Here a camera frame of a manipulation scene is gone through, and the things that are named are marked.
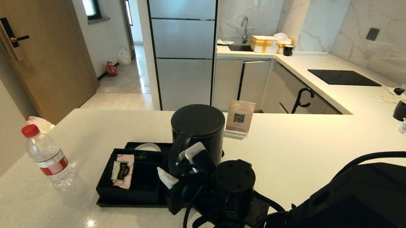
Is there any black electric kettle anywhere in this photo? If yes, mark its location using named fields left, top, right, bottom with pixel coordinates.
left=167, top=102, right=227, bottom=181

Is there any pink tea bag packet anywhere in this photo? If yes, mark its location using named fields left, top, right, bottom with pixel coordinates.
left=110, top=153, right=135, bottom=190

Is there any black compartment box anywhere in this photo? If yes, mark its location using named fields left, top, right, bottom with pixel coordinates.
left=95, top=147, right=173, bottom=205

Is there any white round coaster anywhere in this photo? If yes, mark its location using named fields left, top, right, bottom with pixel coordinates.
left=134, top=142, right=162, bottom=152

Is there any black serving tray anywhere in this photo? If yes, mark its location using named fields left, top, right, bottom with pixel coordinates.
left=95, top=139, right=230, bottom=215

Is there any QR code sign stand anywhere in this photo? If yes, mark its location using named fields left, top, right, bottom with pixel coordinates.
left=224, top=99, right=256, bottom=141

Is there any grey cabinet door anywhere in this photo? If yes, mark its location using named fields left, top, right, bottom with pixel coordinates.
left=212, top=58, right=244, bottom=113
left=239, top=59, right=271, bottom=113

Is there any red bag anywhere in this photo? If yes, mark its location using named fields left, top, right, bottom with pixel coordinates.
left=106, top=61, right=119, bottom=77

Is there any grey drawer cabinet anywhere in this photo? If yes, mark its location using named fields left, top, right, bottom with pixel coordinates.
left=261, top=60, right=345, bottom=118

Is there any white yellow plastic bag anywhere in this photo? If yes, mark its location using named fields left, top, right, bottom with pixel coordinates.
left=26, top=116, right=55, bottom=135

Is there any kitchen sink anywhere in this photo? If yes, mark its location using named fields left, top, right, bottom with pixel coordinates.
left=227, top=43, right=254, bottom=53

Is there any silver refrigerator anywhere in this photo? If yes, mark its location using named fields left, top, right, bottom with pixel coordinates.
left=137, top=0, right=220, bottom=114

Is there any large yellow taped box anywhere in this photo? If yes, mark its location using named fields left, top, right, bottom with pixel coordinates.
left=250, top=35, right=279, bottom=55

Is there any chrome faucet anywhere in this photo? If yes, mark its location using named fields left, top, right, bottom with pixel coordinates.
left=239, top=17, right=250, bottom=44

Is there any brown wooden door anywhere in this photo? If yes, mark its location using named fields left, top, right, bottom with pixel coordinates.
left=0, top=0, right=105, bottom=128

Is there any black induction cooktop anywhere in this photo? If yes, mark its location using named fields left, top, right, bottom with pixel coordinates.
left=306, top=68, right=382, bottom=88

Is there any black mug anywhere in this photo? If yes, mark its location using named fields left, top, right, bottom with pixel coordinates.
left=392, top=98, right=406, bottom=122

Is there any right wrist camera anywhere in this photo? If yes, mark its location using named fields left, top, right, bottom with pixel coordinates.
left=178, top=140, right=208, bottom=166

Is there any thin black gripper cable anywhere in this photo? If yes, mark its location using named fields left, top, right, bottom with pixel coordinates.
left=182, top=183, right=287, bottom=228

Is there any black hook handle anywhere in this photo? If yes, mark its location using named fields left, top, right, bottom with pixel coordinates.
left=291, top=87, right=315, bottom=115

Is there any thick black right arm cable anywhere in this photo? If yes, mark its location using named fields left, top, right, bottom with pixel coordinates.
left=333, top=146, right=406, bottom=184

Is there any black door lock handle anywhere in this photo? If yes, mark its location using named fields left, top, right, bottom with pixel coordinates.
left=0, top=17, right=31, bottom=50

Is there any grey wall socket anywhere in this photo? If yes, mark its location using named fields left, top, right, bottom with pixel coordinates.
left=366, top=27, right=380, bottom=42

